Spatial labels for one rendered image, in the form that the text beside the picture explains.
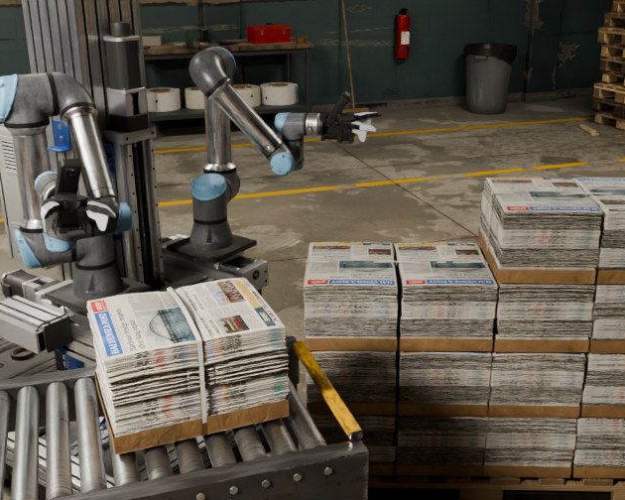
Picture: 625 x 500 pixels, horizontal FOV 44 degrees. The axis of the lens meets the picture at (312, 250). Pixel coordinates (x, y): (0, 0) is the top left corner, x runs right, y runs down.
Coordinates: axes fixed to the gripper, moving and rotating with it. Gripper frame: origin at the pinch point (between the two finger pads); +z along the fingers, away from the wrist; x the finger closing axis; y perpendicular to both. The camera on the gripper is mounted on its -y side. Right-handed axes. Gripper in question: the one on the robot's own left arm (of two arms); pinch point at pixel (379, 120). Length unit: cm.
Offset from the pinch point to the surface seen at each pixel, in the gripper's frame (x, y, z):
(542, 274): 41, 32, 53
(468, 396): 48, 73, 34
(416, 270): 35, 36, 15
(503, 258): 41, 27, 41
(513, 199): 27, 14, 43
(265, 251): -172, 149, -89
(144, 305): 111, 5, -40
